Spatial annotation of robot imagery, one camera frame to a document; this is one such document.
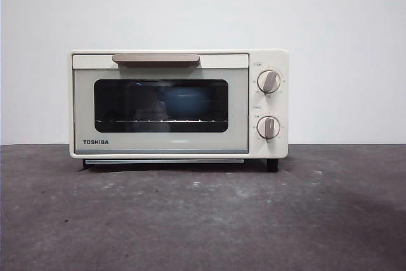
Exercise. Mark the blue ribbed bowl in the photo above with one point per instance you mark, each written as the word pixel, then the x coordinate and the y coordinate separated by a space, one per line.
pixel 187 103

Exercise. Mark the cream Toshiba toaster oven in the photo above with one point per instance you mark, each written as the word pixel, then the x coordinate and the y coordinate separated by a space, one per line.
pixel 269 58

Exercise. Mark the cream timer knob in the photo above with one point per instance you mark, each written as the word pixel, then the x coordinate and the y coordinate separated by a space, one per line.
pixel 268 127

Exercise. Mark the cream temperature knob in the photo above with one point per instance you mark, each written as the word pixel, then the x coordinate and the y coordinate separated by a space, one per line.
pixel 268 81

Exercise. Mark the metal crumb tray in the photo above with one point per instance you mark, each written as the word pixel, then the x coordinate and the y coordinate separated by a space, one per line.
pixel 127 161

